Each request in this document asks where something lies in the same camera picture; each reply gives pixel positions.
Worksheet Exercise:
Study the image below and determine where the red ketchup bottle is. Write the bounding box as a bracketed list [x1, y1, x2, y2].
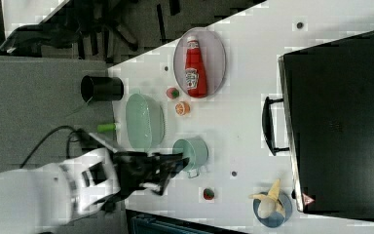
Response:
[185, 36, 207, 98]

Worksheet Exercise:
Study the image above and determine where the orange slice toy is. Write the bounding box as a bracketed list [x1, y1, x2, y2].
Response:
[175, 101, 190, 116]

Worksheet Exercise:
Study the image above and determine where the black silver toaster oven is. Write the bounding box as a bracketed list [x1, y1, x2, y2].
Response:
[279, 30, 374, 221]

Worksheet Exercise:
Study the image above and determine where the pink toy strawberry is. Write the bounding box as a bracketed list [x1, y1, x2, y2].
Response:
[166, 87, 179, 99]

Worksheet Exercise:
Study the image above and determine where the peeled toy banana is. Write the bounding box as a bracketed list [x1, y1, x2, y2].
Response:
[248, 179, 285, 218]

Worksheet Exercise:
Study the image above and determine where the green cup with handle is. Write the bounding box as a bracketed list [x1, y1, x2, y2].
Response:
[172, 136, 208, 178]

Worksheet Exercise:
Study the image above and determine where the blue cup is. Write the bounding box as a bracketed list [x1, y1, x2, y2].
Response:
[253, 191, 292, 228]

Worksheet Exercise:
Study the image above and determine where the grey oval plate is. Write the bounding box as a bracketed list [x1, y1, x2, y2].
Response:
[173, 27, 226, 96]

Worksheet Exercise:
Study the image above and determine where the small red toy fruit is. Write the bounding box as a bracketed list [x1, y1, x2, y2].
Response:
[203, 188, 214, 200]

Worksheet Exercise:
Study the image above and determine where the blue frame rail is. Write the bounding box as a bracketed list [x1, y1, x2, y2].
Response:
[126, 209, 245, 234]

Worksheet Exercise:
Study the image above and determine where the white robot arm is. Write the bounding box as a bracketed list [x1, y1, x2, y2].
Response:
[0, 133, 189, 234]

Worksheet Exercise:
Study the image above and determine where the black cylinder holder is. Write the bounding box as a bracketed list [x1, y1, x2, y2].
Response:
[80, 76, 125, 102]

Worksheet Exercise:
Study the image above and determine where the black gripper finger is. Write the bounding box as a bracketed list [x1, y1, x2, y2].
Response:
[154, 153, 190, 177]
[139, 181, 168, 196]

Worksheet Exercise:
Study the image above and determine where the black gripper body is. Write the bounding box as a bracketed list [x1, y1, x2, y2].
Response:
[112, 151, 157, 199]

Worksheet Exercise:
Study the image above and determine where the green oval colander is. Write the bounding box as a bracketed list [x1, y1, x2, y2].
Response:
[126, 89, 165, 151]

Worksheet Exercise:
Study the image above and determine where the black oven door handle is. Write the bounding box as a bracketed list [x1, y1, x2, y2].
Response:
[262, 97, 289, 156]

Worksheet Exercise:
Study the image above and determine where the black office chair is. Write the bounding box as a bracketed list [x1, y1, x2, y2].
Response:
[0, 0, 183, 64]

